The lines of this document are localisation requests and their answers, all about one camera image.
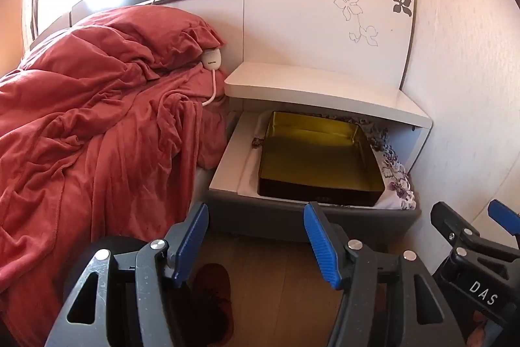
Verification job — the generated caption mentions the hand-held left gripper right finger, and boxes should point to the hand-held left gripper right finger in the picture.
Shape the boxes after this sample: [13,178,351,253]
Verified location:
[303,202,467,347]

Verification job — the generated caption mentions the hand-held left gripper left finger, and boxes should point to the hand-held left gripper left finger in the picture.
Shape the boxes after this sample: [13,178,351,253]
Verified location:
[45,202,210,347]

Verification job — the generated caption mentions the white power cable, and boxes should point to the white power cable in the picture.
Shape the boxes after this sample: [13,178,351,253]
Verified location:
[151,0,243,109]

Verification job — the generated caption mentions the red slipper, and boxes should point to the red slipper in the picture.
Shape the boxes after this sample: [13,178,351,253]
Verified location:
[190,263,235,347]

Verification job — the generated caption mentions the white oval controller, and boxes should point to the white oval controller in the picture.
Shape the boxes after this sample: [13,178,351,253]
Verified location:
[201,48,224,71]

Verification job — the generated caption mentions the white floral folded cloth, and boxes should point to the white floral folded cloth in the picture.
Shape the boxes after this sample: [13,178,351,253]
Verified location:
[237,114,418,212]

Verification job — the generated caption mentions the white nightstand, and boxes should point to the white nightstand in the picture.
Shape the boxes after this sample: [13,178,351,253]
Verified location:
[224,61,432,180]

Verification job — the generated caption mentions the red blanket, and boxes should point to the red blanket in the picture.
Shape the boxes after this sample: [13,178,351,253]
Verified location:
[0,26,228,333]

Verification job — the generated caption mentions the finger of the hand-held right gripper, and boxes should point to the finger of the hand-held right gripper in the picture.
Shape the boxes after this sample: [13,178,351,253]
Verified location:
[473,199,520,264]
[431,202,482,255]

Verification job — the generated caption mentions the red pillow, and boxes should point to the red pillow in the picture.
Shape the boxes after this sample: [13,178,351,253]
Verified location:
[75,5,225,81]

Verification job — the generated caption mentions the white floral wall panel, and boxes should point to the white floral wall panel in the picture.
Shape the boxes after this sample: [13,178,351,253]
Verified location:
[243,0,418,89]

